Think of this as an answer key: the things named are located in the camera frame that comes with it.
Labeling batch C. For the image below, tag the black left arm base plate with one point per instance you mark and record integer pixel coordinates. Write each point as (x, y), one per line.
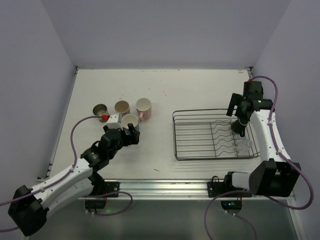
(107, 188)

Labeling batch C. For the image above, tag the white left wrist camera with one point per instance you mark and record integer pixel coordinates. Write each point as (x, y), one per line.
(113, 121)

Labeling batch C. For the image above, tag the grey wire dish rack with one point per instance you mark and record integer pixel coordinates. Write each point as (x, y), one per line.
(206, 134)

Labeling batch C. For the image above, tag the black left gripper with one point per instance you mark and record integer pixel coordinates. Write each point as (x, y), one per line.
(128, 136)

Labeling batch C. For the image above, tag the dark cup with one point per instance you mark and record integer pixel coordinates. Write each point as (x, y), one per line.
(239, 127)

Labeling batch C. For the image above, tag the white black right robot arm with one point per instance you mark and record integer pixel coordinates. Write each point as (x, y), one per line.
(273, 176)

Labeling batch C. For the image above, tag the aluminium front rail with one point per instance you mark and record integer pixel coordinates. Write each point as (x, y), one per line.
(155, 189)

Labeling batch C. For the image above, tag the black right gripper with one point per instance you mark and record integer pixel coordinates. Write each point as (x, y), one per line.
(238, 124)

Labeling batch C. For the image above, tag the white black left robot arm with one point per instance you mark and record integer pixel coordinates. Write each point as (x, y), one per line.
(30, 207)

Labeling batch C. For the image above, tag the pink hexagonal mug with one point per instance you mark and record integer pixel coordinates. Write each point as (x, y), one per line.
(144, 108)

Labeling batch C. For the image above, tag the blue hexagonal mug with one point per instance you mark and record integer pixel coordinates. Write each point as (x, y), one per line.
(130, 119)

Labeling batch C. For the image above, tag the clear glass cup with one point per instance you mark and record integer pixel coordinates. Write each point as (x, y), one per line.
(243, 145)

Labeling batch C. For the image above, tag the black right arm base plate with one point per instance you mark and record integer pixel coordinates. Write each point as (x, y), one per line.
(217, 186)

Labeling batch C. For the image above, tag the beige tall cup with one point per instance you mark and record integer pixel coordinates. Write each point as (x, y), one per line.
(122, 107)

